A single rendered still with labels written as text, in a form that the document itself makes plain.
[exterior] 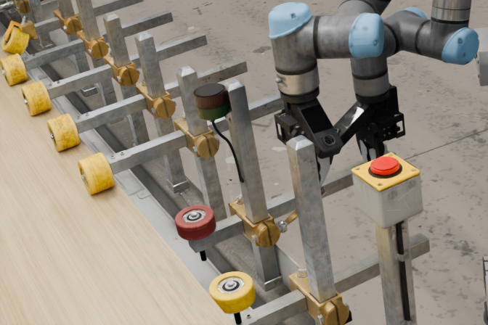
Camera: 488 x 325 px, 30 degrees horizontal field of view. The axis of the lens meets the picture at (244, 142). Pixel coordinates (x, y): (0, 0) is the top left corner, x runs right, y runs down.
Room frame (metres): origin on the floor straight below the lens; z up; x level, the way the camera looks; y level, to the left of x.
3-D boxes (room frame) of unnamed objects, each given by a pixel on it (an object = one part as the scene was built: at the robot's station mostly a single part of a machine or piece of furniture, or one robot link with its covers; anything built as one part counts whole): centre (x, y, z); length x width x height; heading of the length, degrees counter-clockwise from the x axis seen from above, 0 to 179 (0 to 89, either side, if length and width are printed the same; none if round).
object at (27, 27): (2.70, 0.62, 0.95); 0.10 x 0.04 x 0.10; 112
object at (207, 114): (1.54, 0.05, 1.14); 0.06 x 0.06 x 0.02
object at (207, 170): (1.79, 0.09, 0.88); 0.03 x 0.03 x 0.48; 22
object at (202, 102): (1.54, 0.05, 1.17); 0.06 x 0.06 x 0.02
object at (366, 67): (1.72, -0.29, 1.13); 0.09 x 0.08 x 0.11; 125
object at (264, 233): (1.58, 0.01, 0.85); 0.13 x 0.06 x 0.05; 22
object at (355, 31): (1.45, -0.22, 1.28); 0.11 x 0.11 x 0.08; 69
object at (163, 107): (2.04, 0.19, 0.95); 0.13 x 0.06 x 0.05; 22
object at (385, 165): (1.08, -0.19, 1.22); 0.04 x 0.04 x 0.02
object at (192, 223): (1.55, 0.13, 0.85); 0.08 x 0.08 x 0.11
